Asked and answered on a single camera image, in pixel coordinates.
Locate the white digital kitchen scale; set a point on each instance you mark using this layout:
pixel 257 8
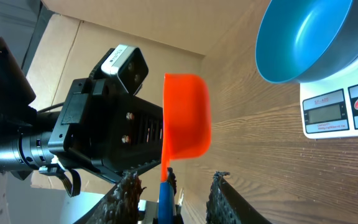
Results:
pixel 329 107

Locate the teal blue bowl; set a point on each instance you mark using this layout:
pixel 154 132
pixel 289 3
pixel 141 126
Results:
pixel 302 41

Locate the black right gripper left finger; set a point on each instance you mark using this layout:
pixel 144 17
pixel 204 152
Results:
pixel 119 205

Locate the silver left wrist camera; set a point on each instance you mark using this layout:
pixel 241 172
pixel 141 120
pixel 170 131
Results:
pixel 127 66

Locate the orange measuring scoop blue handle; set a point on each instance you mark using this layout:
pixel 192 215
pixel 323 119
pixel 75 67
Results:
pixel 186 130

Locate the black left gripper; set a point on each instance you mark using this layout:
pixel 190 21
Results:
pixel 107 134

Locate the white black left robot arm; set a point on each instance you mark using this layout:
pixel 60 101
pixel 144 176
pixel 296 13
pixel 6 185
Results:
pixel 25 131

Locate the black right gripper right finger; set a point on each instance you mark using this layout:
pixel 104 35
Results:
pixel 227 206

